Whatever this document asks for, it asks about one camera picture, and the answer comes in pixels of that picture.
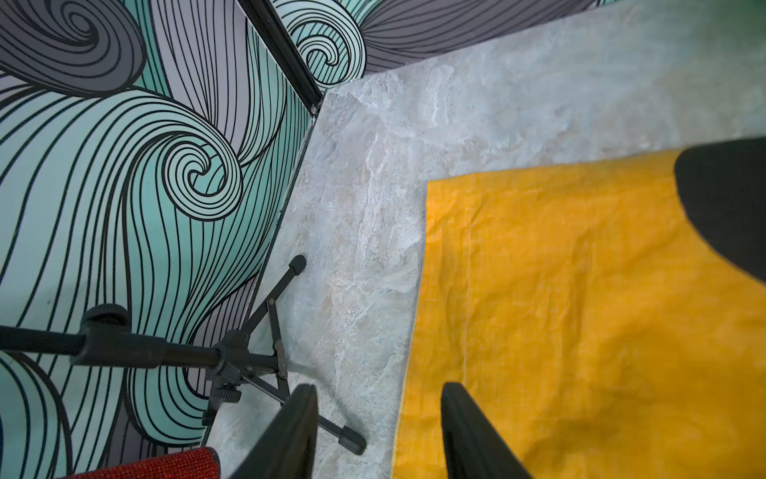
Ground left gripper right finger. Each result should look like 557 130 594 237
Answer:
441 382 532 479

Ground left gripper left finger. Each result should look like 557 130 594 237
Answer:
231 384 318 479

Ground yellow printed pillowcase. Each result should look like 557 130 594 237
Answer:
392 138 765 478

